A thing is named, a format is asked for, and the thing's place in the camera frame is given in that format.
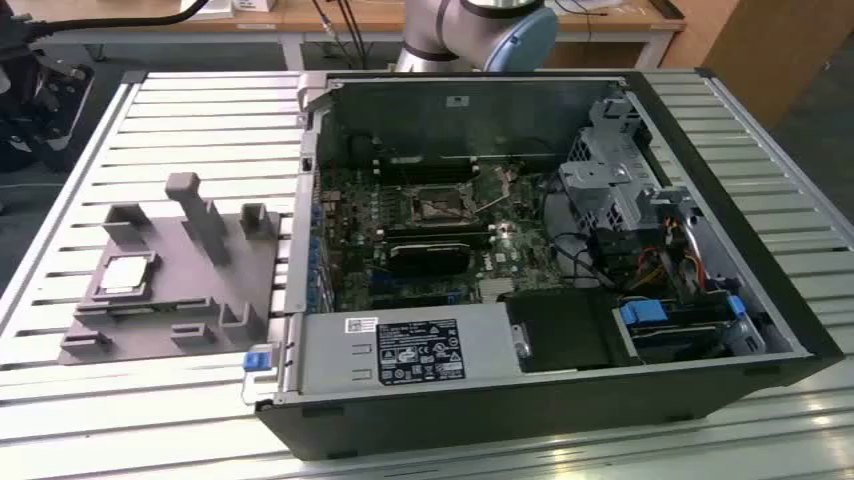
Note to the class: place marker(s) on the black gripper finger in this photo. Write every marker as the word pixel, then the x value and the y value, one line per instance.
pixel 63 100

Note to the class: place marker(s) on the silver CPU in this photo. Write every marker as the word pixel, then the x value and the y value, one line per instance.
pixel 127 274

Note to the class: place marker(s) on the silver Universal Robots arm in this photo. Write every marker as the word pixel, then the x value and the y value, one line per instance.
pixel 434 30

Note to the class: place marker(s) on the black RAM slot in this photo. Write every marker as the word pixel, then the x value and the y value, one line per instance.
pixel 427 164
pixel 430 176
pixel 434 231
pixel 437 240

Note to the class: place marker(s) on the CPU socket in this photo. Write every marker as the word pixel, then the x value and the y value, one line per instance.
pixel 442 205

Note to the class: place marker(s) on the white box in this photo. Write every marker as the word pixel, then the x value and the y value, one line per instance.
pixel 234 7

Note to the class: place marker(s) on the grey parts rack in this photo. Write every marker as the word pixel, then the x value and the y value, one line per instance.
pixel 181 280

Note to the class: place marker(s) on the green RAM stick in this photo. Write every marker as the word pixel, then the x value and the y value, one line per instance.
pixel 134 309

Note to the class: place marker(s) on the black case sticker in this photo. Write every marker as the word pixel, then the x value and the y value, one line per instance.
pixel 460 100

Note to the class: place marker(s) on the blue case latch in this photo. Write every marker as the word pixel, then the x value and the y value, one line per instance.
pixel 259 362

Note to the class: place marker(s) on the black graphics card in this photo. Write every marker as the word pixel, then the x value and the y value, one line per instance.
pixel 430 260

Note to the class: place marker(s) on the silver power supply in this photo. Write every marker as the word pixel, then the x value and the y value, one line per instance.
pixel 334 360

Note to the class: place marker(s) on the silver chipset heat sink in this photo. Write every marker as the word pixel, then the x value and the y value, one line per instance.
pixel 497 290

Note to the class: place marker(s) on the green motherboard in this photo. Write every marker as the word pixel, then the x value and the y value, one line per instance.
pixel 528 260

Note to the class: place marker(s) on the metal disk bay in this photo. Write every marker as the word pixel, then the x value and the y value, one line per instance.
pixel 601 190

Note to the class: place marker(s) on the black PC case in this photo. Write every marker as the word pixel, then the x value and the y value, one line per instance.
pixel 468 425

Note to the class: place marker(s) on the black plastic shroud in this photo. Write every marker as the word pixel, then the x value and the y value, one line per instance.
pixel 568 335

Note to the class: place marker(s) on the hard disk in blue carrier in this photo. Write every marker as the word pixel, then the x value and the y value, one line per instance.
pixel 644 312

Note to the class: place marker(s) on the brown wooden cabinet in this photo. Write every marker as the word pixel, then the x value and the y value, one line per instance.
pixel 781 55

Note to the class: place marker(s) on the blue plastic clip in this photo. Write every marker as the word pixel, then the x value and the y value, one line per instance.
pixel 736 306

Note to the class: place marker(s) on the wooden desk white frame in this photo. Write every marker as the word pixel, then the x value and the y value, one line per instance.
pixel 301 25

